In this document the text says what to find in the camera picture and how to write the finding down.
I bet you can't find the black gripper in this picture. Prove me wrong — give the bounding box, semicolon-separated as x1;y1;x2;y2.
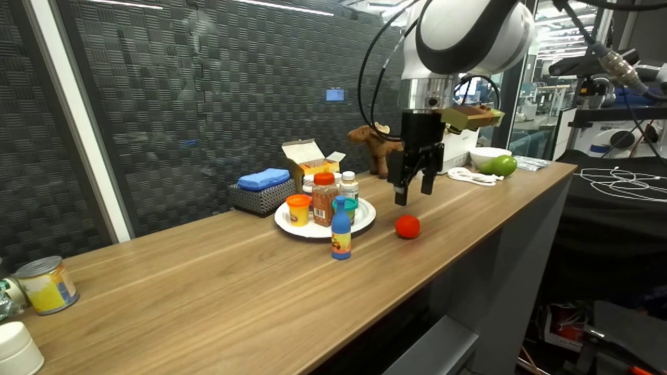
392;108;448;209

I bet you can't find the teal lid dough tub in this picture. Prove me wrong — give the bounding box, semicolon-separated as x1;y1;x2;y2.
331;194;360;226

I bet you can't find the pill bottle green label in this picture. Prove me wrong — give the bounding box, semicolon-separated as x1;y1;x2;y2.
338;169;360;203

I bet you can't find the orange lid spice jar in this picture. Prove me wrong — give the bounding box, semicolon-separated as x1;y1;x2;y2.
310;170;343;230

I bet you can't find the orange lid dough tub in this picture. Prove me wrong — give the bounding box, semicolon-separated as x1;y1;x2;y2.
285;191;316;230

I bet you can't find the white paper plate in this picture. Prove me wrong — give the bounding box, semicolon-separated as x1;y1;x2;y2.
273;196;380;241

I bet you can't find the green white small object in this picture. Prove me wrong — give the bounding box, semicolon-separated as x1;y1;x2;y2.
0;272;30;322

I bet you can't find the orange ball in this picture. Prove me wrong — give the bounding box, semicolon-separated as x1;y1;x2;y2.
394;212;424;241

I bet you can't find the brown moose plush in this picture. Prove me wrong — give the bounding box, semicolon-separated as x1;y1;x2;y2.
346;121;406;181

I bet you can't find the white plastic appliance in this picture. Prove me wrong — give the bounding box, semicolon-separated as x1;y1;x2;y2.
441;127;483;177

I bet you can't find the white bowl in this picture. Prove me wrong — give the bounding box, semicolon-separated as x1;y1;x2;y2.
469;145;516;172

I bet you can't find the blue bowling pin bottle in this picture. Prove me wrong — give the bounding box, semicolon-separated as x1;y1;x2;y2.
330;196;354;262

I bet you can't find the yellow tea bag box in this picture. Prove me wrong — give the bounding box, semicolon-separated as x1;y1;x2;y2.
279;137;351;180

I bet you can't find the blue sponge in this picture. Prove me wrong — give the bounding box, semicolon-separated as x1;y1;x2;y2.
235;167;295;194

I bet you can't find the dark grey foam block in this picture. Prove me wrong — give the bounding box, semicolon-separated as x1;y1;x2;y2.
228;181;300;217

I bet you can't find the black side desk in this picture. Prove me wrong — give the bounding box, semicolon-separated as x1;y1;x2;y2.
540;148;667;310

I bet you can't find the white round tub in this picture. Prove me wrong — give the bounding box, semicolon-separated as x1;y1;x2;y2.
0;319;49;375

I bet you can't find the white cable bundle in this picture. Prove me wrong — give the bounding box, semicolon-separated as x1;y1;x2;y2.
447;164;506;190

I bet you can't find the black looped cable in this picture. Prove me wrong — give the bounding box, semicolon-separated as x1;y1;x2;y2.
357;0;422;131

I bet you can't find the white rope coil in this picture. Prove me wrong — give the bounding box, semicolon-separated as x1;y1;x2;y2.
573;164;667;209

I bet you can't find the black camera on stand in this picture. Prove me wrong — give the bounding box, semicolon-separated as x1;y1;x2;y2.
547;43;645;100

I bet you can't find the white wall frame strip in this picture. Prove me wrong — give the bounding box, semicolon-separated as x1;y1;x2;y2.
25;0;135;246

